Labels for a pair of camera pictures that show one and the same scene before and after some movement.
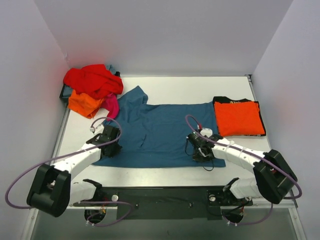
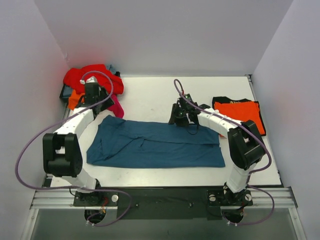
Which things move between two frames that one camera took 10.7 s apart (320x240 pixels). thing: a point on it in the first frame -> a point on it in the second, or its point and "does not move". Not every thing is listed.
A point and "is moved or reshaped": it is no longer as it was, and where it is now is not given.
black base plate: x=167 y=203 does not move
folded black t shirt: x=224 y=100 does not move
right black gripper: x=196 y=146 -> x=175 y=115
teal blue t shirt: x=155 y=135 is moved or reshaped
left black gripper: x=114 y=141 -> x=100 y=105
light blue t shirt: x=111 y=68 does not move
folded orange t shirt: x=239 y=118 does not move
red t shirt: x=95 y=81 does not move
